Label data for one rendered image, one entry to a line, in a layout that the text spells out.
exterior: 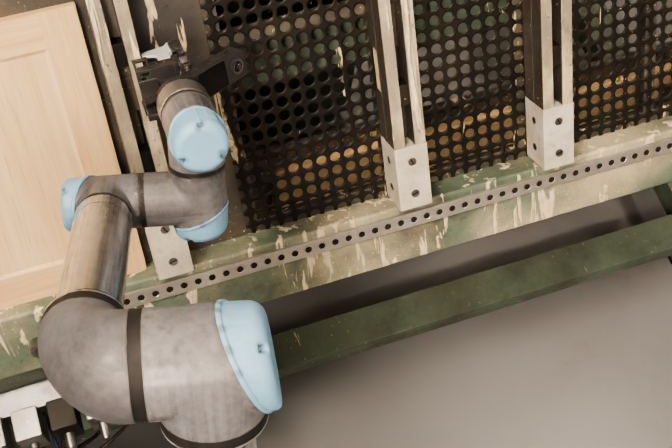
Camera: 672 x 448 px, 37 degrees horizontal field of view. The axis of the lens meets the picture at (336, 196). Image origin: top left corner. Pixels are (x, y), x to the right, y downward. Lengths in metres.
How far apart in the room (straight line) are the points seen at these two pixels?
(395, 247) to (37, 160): 0.66
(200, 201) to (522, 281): 1.41
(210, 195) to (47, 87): 0.39
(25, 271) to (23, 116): 0.28
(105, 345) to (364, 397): 1.69
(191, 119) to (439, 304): 1.37
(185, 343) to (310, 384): 1.66
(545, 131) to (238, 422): 1.00
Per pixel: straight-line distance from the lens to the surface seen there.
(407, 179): 1.78
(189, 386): 1.00
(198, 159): 1.31
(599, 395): 2.79
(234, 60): 1.50
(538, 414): 2.73
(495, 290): 2.60
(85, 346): 1.02
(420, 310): 2.54
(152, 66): 1.49
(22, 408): 1.91
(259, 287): 1.83
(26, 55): 1.61
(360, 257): 1.86
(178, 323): 1.01
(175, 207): 1.36
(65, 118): 1.65
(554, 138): 1.88
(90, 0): 1.53
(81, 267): 1.17
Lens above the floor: 2.56
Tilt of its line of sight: 65 degrees down
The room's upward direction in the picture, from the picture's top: 10 degrees clockwise
